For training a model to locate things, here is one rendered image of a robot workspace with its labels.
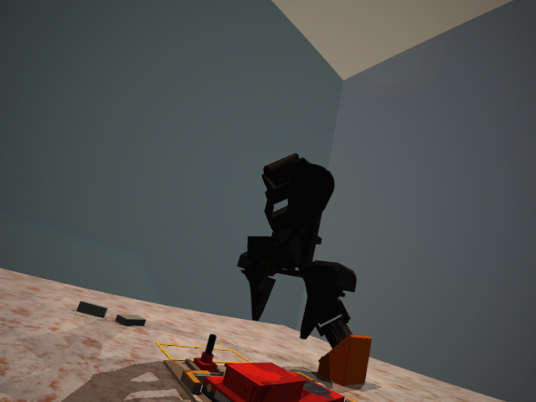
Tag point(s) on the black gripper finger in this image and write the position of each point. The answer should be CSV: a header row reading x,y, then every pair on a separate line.
x,y
260,289
319,299

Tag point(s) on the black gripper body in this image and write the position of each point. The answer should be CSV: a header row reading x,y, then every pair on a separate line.
x,y
324,273

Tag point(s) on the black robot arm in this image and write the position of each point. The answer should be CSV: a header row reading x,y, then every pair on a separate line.
x,y
308,187

